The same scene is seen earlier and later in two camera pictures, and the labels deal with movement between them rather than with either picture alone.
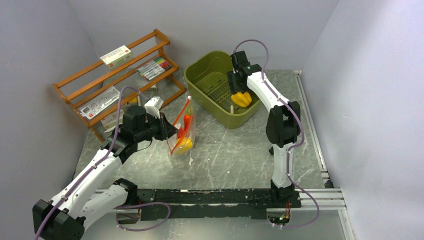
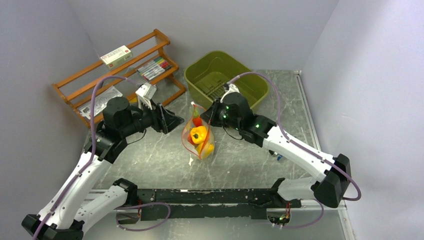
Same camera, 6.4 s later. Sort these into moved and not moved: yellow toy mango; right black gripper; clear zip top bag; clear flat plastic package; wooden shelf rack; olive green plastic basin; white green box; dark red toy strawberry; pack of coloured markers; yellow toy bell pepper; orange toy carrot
Moved: right black gripper; clear zip top bag; dark red toy strawberry; yellow toy mango; orange toy carrot; yellow toy bell pepper
Not moved: clear flat plastic package; white green box; olive green plastic basin; wooden shelf rack; pack of coloured markers
